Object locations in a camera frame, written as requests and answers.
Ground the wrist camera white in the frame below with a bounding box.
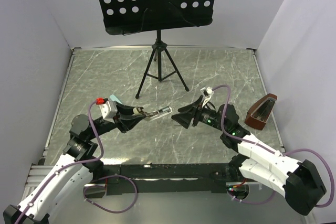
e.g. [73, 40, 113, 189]
[96, 98, 118, 122]
[200, 87, 214, 106]

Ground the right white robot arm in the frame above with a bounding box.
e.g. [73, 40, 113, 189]
[171, 97, 327, 216]

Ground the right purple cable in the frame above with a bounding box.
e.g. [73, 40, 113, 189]
[212, 84, 332, 208]

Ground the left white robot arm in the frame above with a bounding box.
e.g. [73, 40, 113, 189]
[3, 98, 147, 223]

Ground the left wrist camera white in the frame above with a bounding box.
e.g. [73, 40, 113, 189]
[96, 98, 118, 122]

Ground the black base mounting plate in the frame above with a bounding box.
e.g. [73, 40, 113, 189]
[87, 163, 244, 196]

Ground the light blue stapler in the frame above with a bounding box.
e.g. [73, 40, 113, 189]
[109, 94, 122, 104]

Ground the aluminium rail frame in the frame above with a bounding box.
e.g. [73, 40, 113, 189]
[26, 47, 316, 224]

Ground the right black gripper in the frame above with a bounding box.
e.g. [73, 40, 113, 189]
[171, 95, 227, 132]

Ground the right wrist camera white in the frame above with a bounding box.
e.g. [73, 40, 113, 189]
[200, 87, 214, 106]

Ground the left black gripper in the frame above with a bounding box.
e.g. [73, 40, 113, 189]
[88, 100, 146, 140]

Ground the black perforated music stand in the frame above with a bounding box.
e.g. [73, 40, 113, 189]
[99, 0, 215, 82]

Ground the brown wooden metronome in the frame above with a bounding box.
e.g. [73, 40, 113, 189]
[245, 93, 277, 130]

